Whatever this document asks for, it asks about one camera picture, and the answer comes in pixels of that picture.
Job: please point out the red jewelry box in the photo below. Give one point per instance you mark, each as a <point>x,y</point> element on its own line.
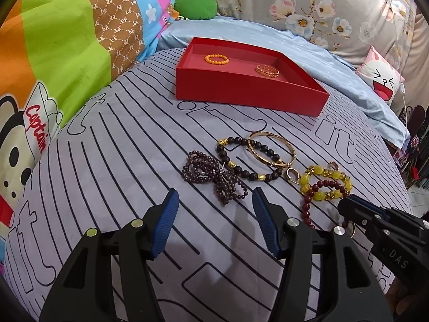
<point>234,87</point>

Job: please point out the green pillow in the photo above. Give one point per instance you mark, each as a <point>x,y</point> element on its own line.
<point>196,5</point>

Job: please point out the pink cartoon face pillow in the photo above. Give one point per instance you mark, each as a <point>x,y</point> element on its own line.
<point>382,73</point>

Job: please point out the thin gold bangle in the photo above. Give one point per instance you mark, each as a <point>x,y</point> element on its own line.
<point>273,163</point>

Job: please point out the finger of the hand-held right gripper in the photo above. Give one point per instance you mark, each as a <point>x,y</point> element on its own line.
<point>378,210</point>
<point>358,213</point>

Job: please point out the colourful cartoon monkey blanket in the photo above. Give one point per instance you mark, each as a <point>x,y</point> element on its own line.
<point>67,40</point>

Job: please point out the gold hoop earring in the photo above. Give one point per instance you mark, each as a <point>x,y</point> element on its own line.
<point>289,174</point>

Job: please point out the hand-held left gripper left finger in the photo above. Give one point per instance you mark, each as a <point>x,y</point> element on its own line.
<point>164,221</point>

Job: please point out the light blue pillow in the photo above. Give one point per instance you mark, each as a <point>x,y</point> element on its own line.
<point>352,84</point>

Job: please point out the floral grey pillow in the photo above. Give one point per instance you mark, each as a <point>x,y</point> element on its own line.
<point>301,0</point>

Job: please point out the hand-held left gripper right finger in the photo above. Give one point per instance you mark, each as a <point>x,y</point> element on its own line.
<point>266,221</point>

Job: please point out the dark ornate furniture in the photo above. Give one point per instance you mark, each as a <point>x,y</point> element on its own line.
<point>414,127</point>

